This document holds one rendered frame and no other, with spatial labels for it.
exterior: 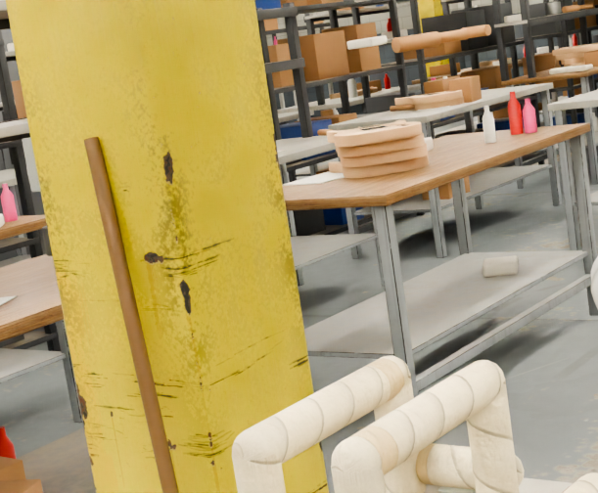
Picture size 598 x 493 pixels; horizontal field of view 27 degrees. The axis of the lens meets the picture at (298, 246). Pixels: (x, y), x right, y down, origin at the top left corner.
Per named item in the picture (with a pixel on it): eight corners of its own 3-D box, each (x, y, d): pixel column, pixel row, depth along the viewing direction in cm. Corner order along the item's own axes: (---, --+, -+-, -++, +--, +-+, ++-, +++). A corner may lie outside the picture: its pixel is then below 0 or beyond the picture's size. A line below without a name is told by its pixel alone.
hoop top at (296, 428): (386, 388, 98) (381, 349, 97) (420, 390, 96) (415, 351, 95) (225, 480, 82) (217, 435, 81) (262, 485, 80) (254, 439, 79)
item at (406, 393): (398, 481, 99) (383, 369, 97) (434, 485, 97) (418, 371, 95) (378, 496, 96) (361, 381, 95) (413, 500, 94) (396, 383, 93)
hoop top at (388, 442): (477, 394, 93) (472, 353, 92) (515, 396, 91) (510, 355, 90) (324, 493, 77) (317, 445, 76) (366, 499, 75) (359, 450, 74)
